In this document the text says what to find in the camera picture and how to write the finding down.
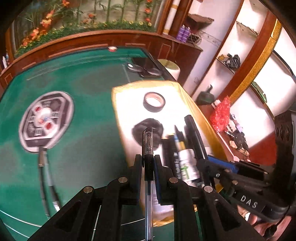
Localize white bottle green plant label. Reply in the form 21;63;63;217
178;149;201;187

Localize black marker grey cap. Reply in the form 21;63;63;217
184;115;208;160

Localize yellow black pen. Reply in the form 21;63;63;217
174;125;186;151

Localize clear ballpoint pen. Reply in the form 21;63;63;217
142;135;154;240

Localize black marker tan band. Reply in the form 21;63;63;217
38;147;62;219

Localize black tape roll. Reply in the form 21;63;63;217
143;92;166;113

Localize white bottle QR label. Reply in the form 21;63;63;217
152;193;173;216

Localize operator right hand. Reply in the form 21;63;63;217
237;206;292;240

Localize red plastic bag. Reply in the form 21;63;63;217
210;96;231;132

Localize gold lined white tray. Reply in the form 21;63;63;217
111;79;230;227

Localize round table control panel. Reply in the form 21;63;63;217
18;91;74;153

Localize white green stool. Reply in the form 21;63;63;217
158;59;181;81

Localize eyeglasses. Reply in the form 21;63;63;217
126;63;162;78

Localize purple bottles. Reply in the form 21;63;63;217
176;25;191;43

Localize flower planter display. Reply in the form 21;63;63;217
11;0;161;57

